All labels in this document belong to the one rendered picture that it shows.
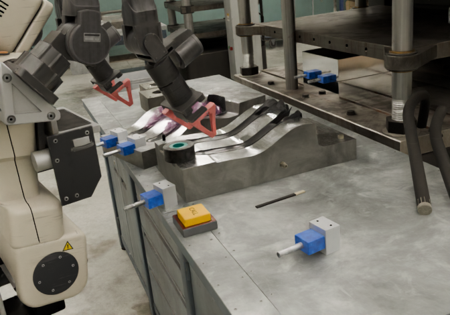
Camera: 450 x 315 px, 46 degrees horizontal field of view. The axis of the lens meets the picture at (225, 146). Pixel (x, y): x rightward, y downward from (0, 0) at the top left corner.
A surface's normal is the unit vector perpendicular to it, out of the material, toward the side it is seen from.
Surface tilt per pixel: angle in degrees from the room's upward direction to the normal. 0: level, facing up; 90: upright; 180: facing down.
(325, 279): 0
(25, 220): 90
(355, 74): 90
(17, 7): 90
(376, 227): 0
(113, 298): 0
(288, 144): 90
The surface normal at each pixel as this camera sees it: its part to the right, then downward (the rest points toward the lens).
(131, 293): -0.10, -0.94
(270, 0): 0.26, 0.30
